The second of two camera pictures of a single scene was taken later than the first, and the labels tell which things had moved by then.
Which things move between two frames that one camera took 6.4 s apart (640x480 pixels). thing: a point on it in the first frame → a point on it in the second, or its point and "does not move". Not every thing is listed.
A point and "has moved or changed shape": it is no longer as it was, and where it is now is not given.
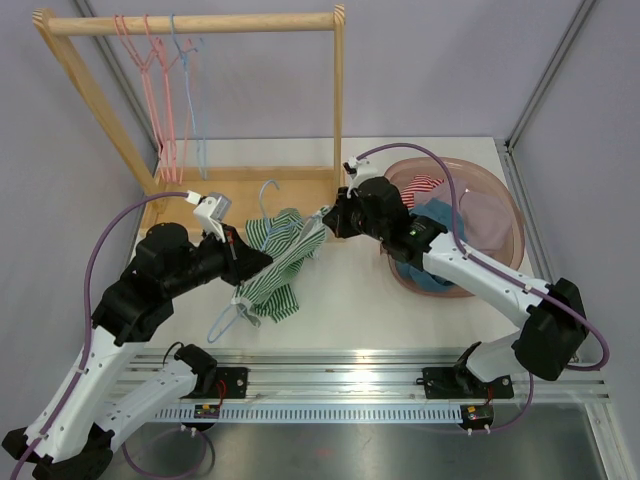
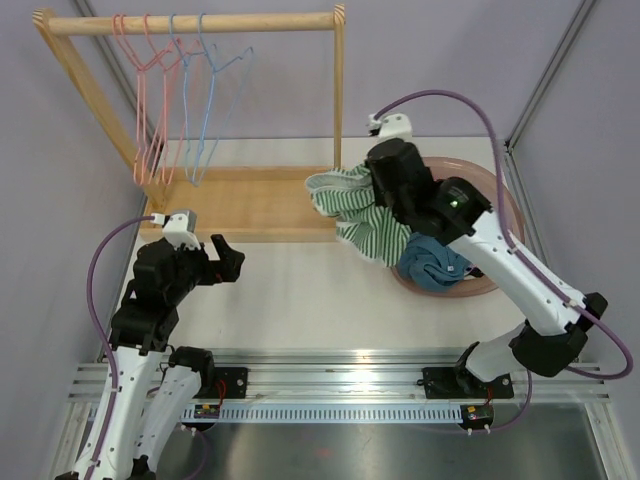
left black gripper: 242,261 → 228,266
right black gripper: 337,219 → 378,194
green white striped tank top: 285,241 has moved or changed shape
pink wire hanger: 126,35 → 146,80
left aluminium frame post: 88,10 does not move
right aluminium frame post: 506,145 does not move
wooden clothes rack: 252,194 does not move
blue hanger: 264,235 → 246,52
